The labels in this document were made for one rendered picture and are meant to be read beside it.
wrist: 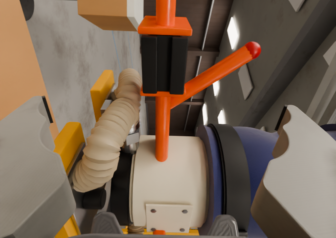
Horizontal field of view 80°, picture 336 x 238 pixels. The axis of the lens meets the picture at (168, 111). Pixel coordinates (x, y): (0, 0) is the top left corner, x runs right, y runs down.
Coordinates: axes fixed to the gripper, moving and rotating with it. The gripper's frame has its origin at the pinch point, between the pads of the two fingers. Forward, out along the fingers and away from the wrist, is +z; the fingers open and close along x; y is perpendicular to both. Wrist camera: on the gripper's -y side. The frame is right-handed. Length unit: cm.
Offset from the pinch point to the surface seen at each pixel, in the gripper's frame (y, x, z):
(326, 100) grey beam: 102, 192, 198
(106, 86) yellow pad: 11.4, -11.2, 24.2
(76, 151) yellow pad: 13.1, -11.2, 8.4
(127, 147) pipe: 17.8, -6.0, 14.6
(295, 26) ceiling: 57, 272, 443
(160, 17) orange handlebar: -2.5, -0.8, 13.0
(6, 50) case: 6.4, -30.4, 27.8
